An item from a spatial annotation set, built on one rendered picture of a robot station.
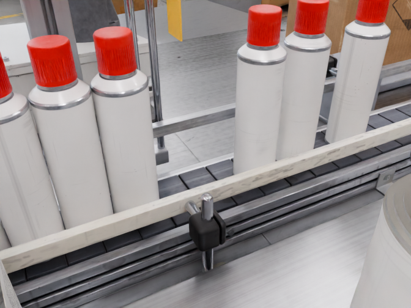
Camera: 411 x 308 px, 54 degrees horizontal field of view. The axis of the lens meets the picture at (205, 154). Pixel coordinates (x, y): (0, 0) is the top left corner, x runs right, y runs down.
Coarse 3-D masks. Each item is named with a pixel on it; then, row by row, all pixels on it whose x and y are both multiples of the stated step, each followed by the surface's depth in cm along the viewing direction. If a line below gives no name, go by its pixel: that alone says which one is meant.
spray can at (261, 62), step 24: (264, 24) 39; (240, 48) 42; (264, 48) 40; (240, 72) 42; (264, 72) 41; (240, 96) 43; (264, 96) 42; (240, 120) 45; (264, 120) 44; (240, 144) 47; (264, 144) 46; (240, 168) 48
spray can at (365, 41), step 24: (360, 0) 46; (384, 0) 45; (360, 24) 47; (384, 24) 47; (360, 48) 47; (384, 48) 48; (360, 72) 49; (336, 96) 52; (360, 96) 50; (336, 120) 54; (360, 120) 52
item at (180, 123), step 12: (408, 60) 60; (384, 72) 58; (396, 72) 59; (324, 84) 54; (216, 108) 48; (228, 108) 48; (168, 120) 46; (180, 120) 46; (192, 120) 47; (204, 120) 48; (216, 120) 48; (156, 132) 45; (168, 132) 46
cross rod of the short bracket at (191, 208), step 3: (189, 201) 42; (192, 201) 42; (186, 204) 42; (189, 204) 42; (192, 204) 42; (195, 204) 42; (186, 207) 42; (189, 207) 42; (192, 207) 42; (195, 207) 42; (198, 207) 42; (189, 210) 42; (192, 210) 41; (195, 210) 41; (198, 210) 41; (189, 213) 42; (192, 213) 41
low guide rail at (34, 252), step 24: (408, 120) 55; (336, 144) 50; (360, 144) 52; (264, 168) 46; (288, 168) 47; (192, 192) 43; (216, 192) 44; (240, 192) 46; (120, 216) 40; (144, 216) 41; (168, 216) 42; (48, 240) 37; (72, 240) 38; (96, 240) 39; (24, 264) 37
